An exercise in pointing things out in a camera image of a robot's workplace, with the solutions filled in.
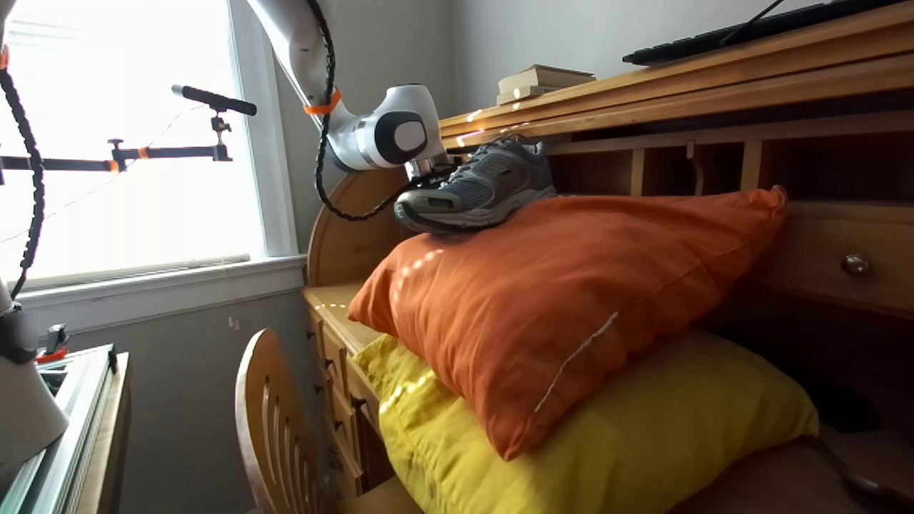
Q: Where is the wooden roll-top desk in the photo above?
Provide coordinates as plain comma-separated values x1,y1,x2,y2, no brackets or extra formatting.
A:
300,0,914,514

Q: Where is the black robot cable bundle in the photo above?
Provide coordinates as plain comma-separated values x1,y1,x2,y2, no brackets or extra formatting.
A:
303,0,407,225

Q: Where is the white black machine base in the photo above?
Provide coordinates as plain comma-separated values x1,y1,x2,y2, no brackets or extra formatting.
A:
0,282,71,472

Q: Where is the black stereo camera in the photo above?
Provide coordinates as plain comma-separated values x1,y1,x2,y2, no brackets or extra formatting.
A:
169,84,260,119

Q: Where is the round metal drawer knob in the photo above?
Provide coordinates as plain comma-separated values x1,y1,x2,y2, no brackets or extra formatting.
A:
838,248,873,281

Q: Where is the wooden desk drawer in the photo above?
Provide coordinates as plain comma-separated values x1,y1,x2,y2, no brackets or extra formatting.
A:
754,199,914,321

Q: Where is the black segmented cable conduit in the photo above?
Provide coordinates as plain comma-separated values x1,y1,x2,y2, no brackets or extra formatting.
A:
0,66,49,302

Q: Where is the side cart table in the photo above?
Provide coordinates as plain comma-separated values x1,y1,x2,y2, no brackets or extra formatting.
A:
0,341,133,514

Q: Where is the black keyboard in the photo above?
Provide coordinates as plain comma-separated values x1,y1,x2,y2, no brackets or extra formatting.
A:
623,0,901,69

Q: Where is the yellow pillow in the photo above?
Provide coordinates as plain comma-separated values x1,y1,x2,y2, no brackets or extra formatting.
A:
350,326,821,514

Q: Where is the cream book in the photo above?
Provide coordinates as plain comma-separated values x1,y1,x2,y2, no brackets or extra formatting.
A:
494,64,597,105

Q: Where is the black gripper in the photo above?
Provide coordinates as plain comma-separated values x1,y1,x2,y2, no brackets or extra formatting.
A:
407,154,463,194

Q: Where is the wooden chair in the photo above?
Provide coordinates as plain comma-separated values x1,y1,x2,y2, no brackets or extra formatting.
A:
230,326,423,514

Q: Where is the black camera boom stand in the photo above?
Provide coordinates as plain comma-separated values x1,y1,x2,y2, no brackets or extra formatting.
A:
0,112,236,178

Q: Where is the orange pillow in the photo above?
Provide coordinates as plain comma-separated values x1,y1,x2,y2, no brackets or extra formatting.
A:
346,184,790,463

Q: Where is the orange strap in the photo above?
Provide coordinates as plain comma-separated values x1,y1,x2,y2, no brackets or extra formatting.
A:
303,92,346,119

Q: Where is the white window frame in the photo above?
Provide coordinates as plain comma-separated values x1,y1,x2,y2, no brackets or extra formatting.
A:
0,0,307,298

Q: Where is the blue grey running shoe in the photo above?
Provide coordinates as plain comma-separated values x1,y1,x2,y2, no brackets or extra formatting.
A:
391,139,556,236

